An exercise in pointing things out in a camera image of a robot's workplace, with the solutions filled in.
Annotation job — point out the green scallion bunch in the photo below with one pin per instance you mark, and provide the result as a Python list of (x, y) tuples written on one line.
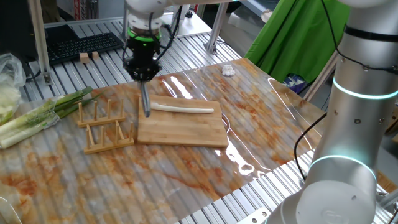
[(28, 124)]

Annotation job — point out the small wooden cube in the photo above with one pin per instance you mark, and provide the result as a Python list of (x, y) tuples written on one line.
[(84, 58), (95, 55)]

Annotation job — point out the crumpled white tissue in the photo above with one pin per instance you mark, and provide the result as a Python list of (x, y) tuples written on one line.
[(228, 70)]

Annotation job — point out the aluminium frame post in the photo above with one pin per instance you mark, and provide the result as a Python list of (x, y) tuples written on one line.
[(38, 37), (216, 31), (125, 21), (320, 77)]

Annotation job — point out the blue patterned bag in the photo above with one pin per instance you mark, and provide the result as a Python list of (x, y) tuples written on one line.
[(293, 82)]

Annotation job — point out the wooden cutting board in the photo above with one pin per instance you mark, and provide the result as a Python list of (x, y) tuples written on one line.
[(180, 129)]

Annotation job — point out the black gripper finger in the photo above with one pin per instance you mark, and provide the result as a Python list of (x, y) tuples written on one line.
[(140, 79), (150, 78)]

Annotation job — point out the wooden peg rack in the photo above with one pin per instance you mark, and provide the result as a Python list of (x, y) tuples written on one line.
[(102, 146)]

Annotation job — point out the marble pattern plastic mat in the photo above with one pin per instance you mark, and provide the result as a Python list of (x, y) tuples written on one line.
[(124, 186)]

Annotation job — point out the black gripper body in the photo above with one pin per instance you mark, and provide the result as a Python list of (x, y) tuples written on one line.
[(143, 62)]

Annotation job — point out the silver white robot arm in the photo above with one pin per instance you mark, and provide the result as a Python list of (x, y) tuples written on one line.
[(357, 124)]

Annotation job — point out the white scallion stalk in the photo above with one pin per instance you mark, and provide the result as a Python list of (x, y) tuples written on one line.
[(183, 109)]

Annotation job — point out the black keyboard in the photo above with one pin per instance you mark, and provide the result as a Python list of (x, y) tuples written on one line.
[(84, 46)]

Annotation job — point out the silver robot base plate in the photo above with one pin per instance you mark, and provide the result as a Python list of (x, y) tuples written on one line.
[(253, 216)]

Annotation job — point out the clear bag with cabbage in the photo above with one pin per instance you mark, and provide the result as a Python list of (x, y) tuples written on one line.
[(9, 87)]

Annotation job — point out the steel cleaver knife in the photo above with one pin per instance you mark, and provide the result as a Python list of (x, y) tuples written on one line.
[(145, 102)]

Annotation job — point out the green cloth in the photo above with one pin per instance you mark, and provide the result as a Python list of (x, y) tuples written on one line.
[(295, 37)]

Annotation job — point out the black monitor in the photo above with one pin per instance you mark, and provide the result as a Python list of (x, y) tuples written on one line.
[(15, 28)]

